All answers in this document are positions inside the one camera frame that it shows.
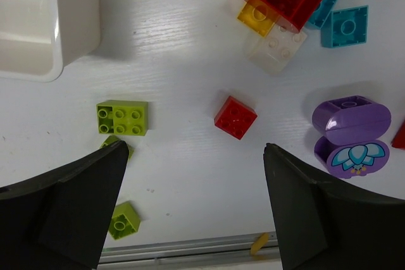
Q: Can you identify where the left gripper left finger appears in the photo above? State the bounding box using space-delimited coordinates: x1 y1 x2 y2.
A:
1 140 129 269

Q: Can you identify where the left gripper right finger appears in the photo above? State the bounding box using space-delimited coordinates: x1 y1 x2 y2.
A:
263 144 404 269

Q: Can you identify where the green sloped lego brick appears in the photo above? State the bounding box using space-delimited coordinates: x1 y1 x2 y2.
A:
99 134 135 161

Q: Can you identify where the red 2x4 lego brick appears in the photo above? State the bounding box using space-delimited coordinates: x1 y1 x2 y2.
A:
391 121 405 150

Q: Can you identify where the green 2x3 lego brick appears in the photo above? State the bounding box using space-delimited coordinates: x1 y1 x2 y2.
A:
96 100 149 136

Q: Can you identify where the red 2x2 lego brick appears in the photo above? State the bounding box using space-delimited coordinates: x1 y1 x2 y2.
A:
214 96 258 140

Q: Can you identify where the yellow small lego brick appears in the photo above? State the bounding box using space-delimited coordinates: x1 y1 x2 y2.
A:
237 0 280 37

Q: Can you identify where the purple flower lego box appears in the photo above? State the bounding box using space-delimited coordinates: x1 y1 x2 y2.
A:
312 95 392 179

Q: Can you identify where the white lego brick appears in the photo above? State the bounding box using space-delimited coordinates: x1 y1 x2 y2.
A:
244 25 308 75

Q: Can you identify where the teal 2x2 lego brick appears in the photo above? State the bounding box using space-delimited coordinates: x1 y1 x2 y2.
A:
321 6 368 49

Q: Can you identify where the left white divided bin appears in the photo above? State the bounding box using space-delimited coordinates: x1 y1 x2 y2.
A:
1 0 101 82

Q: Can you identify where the yellow scrap on rail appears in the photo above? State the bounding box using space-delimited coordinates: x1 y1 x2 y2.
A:
250 233 270 255

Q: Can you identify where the aluminium rail front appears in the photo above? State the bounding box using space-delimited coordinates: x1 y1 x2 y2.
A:
99 233 262 266

